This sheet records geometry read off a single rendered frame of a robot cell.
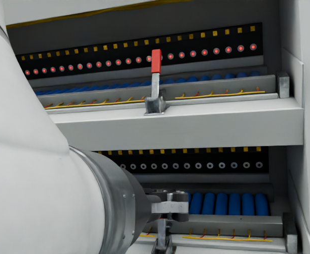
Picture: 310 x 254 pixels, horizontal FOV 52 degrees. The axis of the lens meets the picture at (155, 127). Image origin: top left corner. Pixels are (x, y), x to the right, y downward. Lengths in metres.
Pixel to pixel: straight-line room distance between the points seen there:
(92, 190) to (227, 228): 0.34
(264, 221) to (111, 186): 0.32
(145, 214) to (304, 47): 0.26
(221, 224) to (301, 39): 0.26
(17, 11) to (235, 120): 0.36
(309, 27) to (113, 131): 0.27
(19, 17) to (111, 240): 0.42
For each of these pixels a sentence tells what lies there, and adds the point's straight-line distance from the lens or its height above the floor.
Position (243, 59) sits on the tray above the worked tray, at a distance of 0.57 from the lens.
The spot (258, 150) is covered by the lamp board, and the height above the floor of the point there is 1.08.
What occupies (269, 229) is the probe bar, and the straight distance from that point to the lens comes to 0.48.
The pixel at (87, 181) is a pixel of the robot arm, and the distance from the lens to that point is 0.16.
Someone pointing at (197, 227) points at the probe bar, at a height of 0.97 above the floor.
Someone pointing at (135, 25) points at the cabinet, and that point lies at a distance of 0.66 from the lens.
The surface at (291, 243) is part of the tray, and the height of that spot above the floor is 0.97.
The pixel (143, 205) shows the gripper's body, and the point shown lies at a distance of 0.26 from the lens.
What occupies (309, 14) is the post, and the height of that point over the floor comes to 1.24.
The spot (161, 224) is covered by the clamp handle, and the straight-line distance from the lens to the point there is 0.45.
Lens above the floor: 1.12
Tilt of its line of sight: 1 degrees up
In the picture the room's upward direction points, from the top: 3 degrees counter-clockwise
